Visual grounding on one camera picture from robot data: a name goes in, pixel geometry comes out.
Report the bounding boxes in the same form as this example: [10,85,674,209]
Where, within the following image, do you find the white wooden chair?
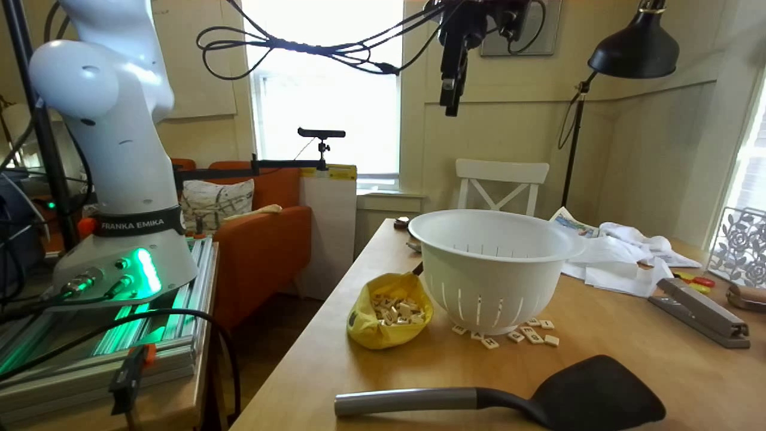
[456,159,549,215]

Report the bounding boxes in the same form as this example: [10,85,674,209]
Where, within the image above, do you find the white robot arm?
[28,0,197,304]

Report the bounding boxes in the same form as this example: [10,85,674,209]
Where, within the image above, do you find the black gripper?
[440,0,487,117]

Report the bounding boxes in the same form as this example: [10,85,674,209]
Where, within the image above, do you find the yellow bag of letter tiles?
[347,273,433,350]

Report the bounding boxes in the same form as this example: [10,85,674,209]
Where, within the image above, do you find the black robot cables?
[195,0,451,82]

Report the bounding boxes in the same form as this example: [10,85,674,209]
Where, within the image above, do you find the white colander bowl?
[409,209,573,336]

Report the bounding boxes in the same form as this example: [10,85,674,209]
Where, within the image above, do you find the grey cardboard box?
[650,277,749,350]

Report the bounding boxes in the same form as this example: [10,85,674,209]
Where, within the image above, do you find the white metal floral napkin holder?
[708,207,766,287]

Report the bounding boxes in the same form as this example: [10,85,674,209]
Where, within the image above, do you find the black camera on stand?
[298,128,347,170]

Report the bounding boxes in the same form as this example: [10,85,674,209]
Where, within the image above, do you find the white cloth pile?
[550,207,700,298]

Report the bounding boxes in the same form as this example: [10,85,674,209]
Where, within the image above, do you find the black spatula grey handle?
[335,354,666,431]

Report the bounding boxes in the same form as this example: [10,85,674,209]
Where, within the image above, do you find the wooden roller tool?
[729,285,766,311]

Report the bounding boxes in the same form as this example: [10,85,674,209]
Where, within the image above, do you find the orange armchair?
[173,159,311,330]

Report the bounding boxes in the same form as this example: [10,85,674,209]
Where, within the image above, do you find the black desk lamp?
[561,0,679,203]

